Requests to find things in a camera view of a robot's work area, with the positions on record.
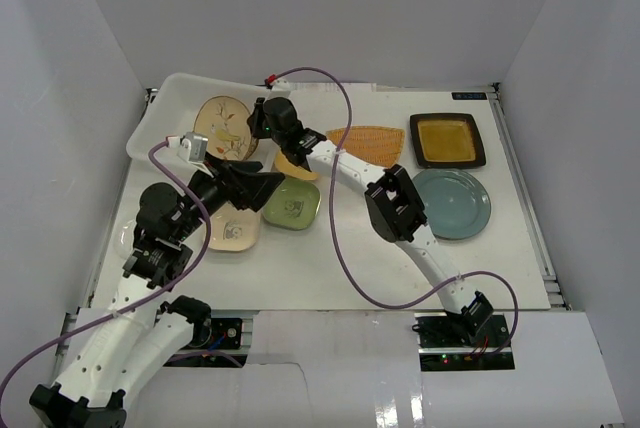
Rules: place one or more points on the clear glass square dish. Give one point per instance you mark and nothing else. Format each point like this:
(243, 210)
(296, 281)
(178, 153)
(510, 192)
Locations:
(124, 239)

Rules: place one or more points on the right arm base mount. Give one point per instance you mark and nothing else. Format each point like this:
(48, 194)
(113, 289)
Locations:
(438, 332)

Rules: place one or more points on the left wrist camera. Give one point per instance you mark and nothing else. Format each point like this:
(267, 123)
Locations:
(190, 147)

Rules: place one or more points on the papers at table back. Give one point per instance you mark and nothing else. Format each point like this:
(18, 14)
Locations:
(333, 87)

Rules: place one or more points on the blue-grey round plate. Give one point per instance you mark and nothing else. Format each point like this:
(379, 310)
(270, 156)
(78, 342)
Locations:
(457, 205)

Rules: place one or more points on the yellow square panda dish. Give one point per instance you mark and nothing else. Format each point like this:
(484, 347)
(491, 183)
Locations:
(283, 165)

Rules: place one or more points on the cream square panda dish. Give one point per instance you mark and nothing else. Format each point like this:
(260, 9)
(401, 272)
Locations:
(234, 230)

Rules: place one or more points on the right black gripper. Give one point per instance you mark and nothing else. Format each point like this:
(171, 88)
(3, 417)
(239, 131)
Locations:
(255, 119)

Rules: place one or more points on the orange woven fan basket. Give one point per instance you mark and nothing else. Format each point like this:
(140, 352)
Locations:
(376, 145)

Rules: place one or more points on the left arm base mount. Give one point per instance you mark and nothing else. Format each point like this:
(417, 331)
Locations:
(224, 334)

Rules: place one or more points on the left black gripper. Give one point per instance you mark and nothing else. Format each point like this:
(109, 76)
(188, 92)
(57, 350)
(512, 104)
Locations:
(230, 180)

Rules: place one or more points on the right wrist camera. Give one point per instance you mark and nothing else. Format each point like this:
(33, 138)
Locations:
(278, 87)

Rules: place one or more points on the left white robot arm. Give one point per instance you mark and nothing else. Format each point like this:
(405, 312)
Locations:
(145, 329)

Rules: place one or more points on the green square panda dish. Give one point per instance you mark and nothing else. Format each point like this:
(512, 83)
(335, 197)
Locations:
(294, 205)

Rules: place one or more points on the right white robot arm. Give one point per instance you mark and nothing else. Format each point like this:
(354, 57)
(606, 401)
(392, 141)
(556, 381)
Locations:
(395, 209)

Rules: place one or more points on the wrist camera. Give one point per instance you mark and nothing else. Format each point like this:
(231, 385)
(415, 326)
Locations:
(278, 87)
(190, 147)

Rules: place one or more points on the blue label sticker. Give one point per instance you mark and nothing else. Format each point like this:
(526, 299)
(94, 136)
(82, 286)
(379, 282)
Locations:
(469, 96)

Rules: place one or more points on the black square amber plate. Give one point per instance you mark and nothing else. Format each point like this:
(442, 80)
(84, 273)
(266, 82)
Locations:
(446, 140)

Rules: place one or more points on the bird painted cream plate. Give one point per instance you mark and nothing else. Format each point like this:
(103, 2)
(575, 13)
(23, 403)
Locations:
(223, 120)

